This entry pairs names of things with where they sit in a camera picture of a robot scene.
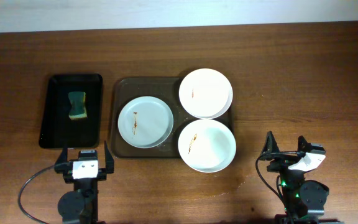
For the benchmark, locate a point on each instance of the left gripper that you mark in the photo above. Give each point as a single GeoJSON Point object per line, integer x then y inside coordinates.
{"type": "Point", "coordinates": [61, 165]}

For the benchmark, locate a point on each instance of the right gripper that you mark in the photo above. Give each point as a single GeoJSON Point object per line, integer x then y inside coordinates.
{"type": "Point", "coordinates": [281, 163]}

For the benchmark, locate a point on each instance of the green yellow sponge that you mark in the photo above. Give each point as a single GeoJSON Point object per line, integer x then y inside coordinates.
{"type": "Point", "coordinates": [78, 109]}

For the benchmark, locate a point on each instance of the light blue plate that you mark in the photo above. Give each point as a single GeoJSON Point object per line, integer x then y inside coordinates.
{"type": "Point", "coordinates": [145, 122]}

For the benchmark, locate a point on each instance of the white plate bottom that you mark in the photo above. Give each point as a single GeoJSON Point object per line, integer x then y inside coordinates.
{"type": "Point", "coordinates": [206, 145]}

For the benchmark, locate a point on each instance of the white plate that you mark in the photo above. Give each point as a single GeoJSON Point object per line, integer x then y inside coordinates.
{"type": "Point", "coordinates": [206, 145]}
{"type": "Point", "coordinates": [205, 93]}

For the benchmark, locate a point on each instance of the white plate top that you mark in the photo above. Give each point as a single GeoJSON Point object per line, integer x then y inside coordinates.
{"type": "Point", "coordinates": [205, 93]}

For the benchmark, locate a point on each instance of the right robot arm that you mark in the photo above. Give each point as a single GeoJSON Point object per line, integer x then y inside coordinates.
{"type": "Point", "coordinates": [303, 200]}

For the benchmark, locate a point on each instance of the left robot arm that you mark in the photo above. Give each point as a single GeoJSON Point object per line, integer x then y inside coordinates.
{"type": "Point", "coordinates": [81, 204]}

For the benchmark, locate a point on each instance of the black small tray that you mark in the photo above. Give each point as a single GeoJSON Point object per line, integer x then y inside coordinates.
{"type": "Point", "coordinates": [57, 128]}

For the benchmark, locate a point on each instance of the brown serving tray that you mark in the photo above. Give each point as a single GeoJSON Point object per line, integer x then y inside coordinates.
{"type": "Point", "coordinates": [164, 88]}

